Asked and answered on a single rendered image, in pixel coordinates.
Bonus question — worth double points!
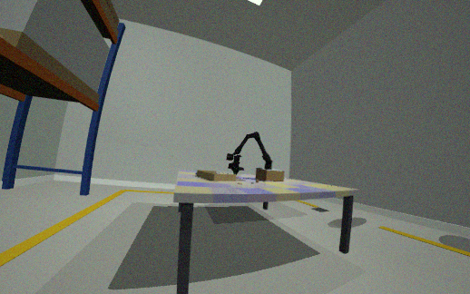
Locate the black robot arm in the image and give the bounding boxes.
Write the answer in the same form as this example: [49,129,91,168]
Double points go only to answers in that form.
[227,132,272,170]

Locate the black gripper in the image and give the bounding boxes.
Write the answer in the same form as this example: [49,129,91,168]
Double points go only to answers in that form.
[228,161,244,175]

